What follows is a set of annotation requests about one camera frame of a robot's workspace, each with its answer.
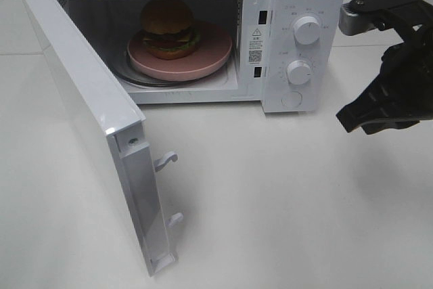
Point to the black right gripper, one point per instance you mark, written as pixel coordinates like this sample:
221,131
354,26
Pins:
395,99

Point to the white timer knob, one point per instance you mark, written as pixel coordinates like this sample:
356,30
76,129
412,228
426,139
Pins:
299,72

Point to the round white door button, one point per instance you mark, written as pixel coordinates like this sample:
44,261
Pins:
291,99

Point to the pink speckled plate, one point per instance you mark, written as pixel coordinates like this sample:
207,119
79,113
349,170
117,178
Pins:
207,50

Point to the burger with lettuce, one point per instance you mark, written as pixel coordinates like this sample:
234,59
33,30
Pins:
169,29

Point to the white microwave door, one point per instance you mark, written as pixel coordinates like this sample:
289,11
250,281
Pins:
109,125

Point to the upper white power knob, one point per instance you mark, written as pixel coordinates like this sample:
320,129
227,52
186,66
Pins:
306,29

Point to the white microwave oven body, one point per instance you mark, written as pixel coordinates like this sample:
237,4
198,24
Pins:
108,26

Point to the glass microwave turntable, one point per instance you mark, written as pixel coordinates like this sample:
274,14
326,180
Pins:
224,78

